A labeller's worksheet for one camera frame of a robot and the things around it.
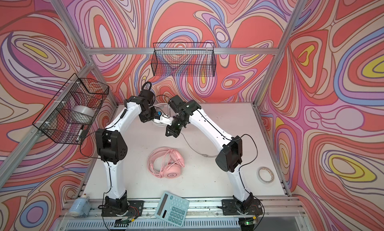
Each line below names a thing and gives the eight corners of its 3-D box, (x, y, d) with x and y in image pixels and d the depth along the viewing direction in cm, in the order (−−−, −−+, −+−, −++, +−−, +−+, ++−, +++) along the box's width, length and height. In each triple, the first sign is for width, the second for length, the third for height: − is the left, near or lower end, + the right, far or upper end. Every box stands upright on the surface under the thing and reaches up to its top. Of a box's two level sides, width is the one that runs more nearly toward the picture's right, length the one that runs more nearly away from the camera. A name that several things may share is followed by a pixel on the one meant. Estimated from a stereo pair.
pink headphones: (144, 168, 88) (140, 161, 80) (161, 147, 96) (158, 139, 89) (171, 186, 81) (169, 180, 74) (187, 162, 90) (186, 155, 82)
